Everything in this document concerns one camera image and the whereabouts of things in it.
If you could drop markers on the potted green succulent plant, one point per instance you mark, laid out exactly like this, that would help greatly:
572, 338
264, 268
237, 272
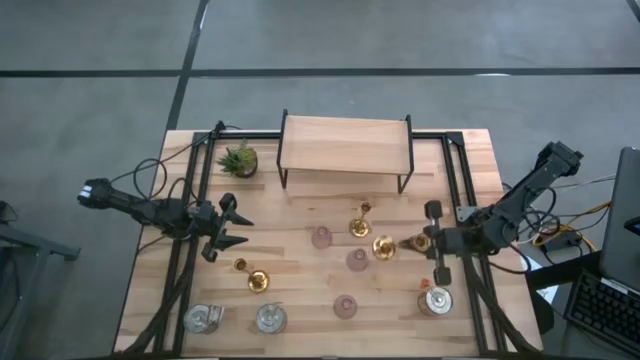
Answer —
240, 161

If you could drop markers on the pink glass candle holder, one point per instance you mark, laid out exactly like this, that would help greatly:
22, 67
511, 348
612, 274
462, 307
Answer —
357, 260
345, 306
321, 237

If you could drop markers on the black metal stand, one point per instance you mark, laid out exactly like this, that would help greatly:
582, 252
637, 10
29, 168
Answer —
45, 245

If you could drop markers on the tin can with orange label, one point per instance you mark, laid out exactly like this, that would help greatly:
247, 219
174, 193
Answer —
436, 301

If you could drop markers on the black aluminium rig frame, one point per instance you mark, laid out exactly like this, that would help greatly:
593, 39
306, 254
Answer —
240, 134

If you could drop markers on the grey laptop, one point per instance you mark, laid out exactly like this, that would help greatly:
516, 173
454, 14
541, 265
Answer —
620, 225

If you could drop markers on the tall gold candlestick holder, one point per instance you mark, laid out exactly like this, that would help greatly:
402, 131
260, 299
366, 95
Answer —
384, 248

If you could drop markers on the black keyboard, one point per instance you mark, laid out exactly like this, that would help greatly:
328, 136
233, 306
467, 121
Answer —
600, 310

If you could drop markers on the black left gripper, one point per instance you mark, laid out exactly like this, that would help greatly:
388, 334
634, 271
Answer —
212, 225

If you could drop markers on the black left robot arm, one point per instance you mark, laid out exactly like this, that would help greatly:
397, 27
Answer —
145, 207

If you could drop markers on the wooden shelf riser black frame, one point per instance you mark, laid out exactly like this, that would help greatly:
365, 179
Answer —
345, 145

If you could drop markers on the silver tin can torn label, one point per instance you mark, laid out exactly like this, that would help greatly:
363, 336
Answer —
200, 320

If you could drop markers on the grey metal mounting plate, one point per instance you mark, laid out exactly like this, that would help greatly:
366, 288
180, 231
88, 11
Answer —
465, 213

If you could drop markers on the white paper sheet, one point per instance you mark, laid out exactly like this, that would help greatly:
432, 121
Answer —
530, 262

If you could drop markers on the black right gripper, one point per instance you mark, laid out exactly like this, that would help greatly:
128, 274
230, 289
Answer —
442, 242

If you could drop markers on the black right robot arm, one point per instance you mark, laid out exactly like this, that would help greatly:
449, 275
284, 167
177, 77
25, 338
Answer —
520, 197

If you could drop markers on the black power adapter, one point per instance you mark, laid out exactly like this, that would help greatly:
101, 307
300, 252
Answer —
562, 243

